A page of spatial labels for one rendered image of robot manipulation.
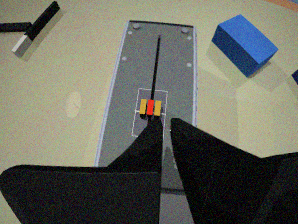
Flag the blue rectangular block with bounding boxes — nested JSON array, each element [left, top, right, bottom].
[[210, 15, 279, 77]]

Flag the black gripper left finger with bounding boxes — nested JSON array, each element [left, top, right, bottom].
[[0, 119, 164, 224]]

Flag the blue c-clamp with grey screw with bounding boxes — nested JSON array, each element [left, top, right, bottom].
[[291, 69, 298, 84]]

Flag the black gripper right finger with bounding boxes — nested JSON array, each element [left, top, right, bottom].
[[170, 117, 298, 224]]

